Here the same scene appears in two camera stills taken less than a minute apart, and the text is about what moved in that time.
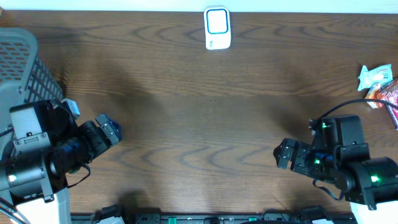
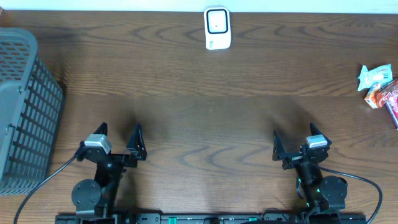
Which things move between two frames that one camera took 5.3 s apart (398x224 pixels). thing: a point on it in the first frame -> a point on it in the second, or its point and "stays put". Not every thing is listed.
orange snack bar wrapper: (375, 94) -> (385, 92)
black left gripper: (102, 133) -> (116, 157)
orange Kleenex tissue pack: (375, 93) stays put
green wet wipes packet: (371, 77) stays put
